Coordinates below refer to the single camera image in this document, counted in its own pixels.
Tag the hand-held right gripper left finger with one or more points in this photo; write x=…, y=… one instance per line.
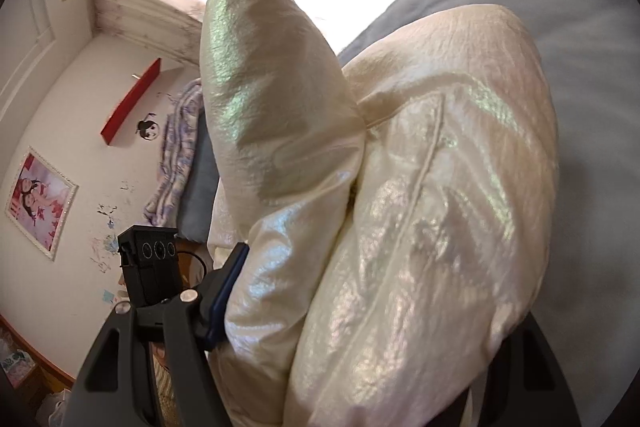
x=230, y=277

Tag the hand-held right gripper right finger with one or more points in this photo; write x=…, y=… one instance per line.
x=540, y=382

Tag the white puffer jacket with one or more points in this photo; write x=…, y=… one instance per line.
x=400, y=207

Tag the blue fleece pillow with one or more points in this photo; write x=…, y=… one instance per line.
x=200, y=187

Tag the white purple floral quilt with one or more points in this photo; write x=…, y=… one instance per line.
x=175, y=157

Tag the wooden bedside furniture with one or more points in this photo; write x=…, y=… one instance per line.
x=35, y=357

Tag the white plastic bag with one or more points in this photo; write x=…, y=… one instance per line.
x=52, y=409

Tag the blue fleece bed cover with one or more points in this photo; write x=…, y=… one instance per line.
x=590, y=107

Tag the white framed wall picture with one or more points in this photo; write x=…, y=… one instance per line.
x=40, y=202

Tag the cartoon face wall sticker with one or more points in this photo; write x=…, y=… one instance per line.
x=147, y=128

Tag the red wall shelf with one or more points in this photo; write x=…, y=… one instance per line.
x=130, y=104

